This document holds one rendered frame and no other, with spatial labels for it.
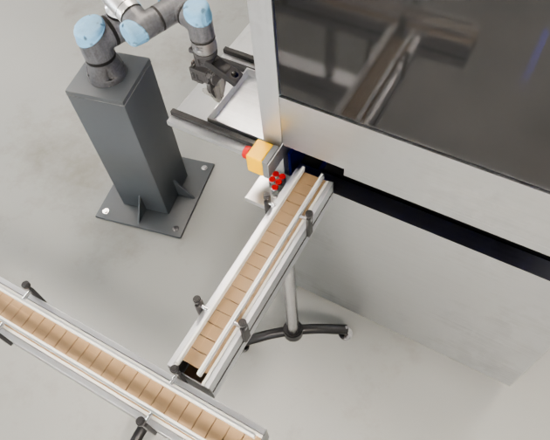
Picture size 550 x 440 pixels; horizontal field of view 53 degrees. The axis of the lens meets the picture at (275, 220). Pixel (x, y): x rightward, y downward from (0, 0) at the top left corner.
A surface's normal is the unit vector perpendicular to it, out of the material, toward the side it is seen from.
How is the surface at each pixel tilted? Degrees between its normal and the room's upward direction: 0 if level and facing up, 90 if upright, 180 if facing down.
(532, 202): 90
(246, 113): 0
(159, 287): 0
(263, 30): 90
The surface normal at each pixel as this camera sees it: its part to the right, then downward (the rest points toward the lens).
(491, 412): -0.06, -0.53
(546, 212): -0.48, 0.76
